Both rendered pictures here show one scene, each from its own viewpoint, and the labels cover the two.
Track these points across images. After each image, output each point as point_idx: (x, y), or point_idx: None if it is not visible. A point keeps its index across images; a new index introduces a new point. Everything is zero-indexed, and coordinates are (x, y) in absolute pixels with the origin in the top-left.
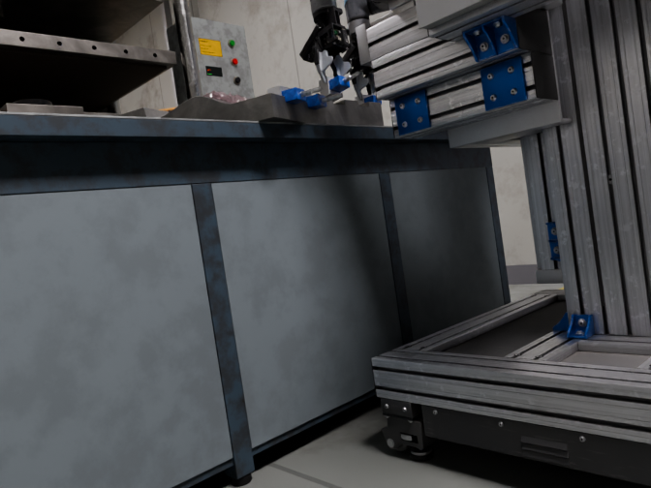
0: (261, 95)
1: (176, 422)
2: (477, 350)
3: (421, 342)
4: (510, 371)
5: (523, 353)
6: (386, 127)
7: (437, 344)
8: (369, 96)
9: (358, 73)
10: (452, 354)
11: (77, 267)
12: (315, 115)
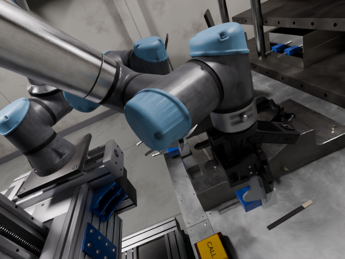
0: None
1: None
2: (156, 256)
3: (175, 240)
4: (127, 237)
5: (131, 253)
6: (178, 201)
7: (167, 242)
8: (240, 189)
9: (153, 156)
10: (151, 237)
11: None
12: (165, 149)
